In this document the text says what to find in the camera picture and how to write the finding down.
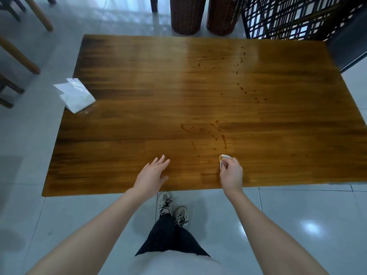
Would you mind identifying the person's sneaker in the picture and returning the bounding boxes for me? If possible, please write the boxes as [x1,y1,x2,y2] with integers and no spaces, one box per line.
[174,206,189,229]
[158,191,173,217]

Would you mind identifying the light brown wicker basket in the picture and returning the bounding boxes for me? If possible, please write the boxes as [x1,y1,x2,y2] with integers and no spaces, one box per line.
[170,0,207,36]

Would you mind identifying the person's left forearm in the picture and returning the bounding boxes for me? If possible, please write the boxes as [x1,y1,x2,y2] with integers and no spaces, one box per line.
[27,188,158,275]

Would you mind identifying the person's right hand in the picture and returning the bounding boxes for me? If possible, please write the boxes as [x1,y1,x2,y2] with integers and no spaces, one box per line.
[219,157,244,197]

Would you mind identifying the person's right forearm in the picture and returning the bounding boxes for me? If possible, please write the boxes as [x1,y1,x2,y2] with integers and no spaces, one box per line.
[224,191,330,275]

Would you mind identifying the person's left sneaker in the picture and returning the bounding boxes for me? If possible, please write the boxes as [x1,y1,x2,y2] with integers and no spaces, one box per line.
[158,191,173,217]

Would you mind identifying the dark brown wicker basket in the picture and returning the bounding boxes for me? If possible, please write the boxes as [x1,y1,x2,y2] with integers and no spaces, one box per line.
[206,0,245,36]

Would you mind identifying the white shirt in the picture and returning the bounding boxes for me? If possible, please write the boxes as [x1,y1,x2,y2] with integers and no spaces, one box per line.
[126,251,227,275]

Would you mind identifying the dark dotted trousers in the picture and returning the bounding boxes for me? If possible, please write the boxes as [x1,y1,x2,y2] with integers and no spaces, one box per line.
[135,213,211,258]

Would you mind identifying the dark lattice screen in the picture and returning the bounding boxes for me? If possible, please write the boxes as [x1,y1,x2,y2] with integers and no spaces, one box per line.
[241,0,367,41]

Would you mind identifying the light wooden chair leg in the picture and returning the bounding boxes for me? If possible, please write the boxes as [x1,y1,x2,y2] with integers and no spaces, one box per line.
[0,34,41,75]

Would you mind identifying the person's right sneaker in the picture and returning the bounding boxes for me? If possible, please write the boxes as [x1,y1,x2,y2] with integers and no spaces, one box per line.
[174,206,189,229]

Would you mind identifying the dark grey bench seat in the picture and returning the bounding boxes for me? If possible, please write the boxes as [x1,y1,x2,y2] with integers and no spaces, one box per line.
[326,5,367,74]

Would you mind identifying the white tissue packet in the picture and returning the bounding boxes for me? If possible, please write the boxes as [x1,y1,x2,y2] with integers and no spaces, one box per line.
[53,78,96,114]

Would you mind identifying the person's left hand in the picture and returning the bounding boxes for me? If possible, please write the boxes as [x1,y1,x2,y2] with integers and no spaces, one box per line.
[133,154,170,196]

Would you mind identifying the dark wooden chair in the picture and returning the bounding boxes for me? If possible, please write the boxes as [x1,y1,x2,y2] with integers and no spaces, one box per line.
[0,0,57,23]

